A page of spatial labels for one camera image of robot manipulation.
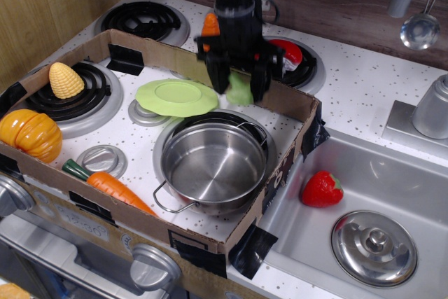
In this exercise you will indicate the back right black burner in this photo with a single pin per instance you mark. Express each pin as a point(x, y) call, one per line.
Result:
point(310, 75)

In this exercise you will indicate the yellow toy corn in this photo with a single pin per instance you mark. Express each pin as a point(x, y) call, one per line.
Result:
point(64, 81)

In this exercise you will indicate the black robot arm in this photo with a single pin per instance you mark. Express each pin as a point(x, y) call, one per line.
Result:
point(240, 6)

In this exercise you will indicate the grey oven knob right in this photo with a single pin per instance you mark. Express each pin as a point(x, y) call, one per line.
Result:
point(152, 269)

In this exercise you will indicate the grey stove knob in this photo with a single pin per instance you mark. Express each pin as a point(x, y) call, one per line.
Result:
point(145, 117)
point(103, 158)

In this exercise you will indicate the orange toy pumpkin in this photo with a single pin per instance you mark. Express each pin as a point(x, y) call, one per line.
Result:
point(33, 133)

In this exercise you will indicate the hanging steel ladle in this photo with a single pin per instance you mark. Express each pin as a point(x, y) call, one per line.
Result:
point(421, 31)

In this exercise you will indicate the green toy broccoli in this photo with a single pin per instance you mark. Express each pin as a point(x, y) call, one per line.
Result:
point(239, 92)

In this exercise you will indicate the steel pot lid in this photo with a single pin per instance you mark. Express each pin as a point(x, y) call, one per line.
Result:
point(374, 249)

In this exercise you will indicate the grey stove knob front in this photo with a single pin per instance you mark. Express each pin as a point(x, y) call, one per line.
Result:
point(103, 158)

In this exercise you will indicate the grey stove knob centre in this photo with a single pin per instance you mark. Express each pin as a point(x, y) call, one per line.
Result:
point(145, 117)

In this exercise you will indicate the back left black burner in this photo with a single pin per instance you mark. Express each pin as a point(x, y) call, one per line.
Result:
point(147, 19)

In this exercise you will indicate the grey oven knob left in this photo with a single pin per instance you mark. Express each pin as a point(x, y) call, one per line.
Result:
point(14, 197)

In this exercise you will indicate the orange toy carrot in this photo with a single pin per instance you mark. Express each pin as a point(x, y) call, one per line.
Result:
point(108, 184)

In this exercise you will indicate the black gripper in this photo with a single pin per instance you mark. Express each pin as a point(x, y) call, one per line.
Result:
point(241, 44)

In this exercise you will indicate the grey oven knob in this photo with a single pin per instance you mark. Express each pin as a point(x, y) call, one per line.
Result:
point(14, 197)
point(152, 269)

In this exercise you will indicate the red toy strawberry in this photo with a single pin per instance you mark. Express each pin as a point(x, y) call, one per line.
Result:
point(322, 190)

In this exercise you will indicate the stainless steel pot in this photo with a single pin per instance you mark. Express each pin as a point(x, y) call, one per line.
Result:
point(214, 168)

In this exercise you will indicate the front left black burner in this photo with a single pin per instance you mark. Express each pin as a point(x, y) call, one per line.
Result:
point(87, 111)

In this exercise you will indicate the orange toy carrot cone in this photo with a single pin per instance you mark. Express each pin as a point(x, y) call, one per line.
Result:
point(211, 28)

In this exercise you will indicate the red white toy sushi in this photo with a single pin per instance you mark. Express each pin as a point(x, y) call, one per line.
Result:
point(293, 55)

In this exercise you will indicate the green plastic plate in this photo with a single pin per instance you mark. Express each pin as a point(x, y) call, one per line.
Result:
point(177, 98)

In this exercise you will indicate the brown cardboard fence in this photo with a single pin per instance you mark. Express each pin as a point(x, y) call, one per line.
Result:
point(292, 117)

